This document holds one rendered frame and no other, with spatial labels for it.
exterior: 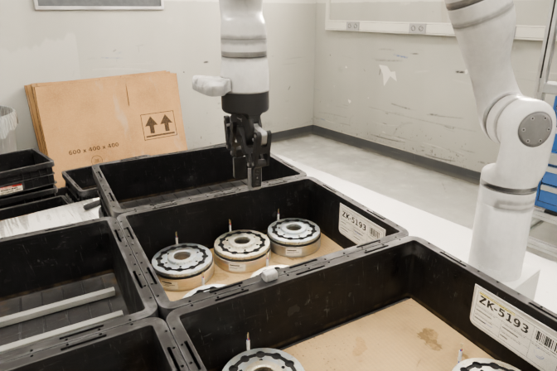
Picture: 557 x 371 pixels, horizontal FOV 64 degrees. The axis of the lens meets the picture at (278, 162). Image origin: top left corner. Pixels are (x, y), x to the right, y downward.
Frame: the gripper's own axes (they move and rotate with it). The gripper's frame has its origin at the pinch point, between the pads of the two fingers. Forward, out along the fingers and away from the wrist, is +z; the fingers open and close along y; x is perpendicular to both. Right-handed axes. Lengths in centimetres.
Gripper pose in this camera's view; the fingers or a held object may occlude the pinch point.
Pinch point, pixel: (246, 175)
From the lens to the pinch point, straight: 74.5
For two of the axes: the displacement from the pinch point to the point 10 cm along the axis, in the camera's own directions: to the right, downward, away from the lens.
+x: -8.8, 1.5, -4.4
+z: 0.0, 9.5, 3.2
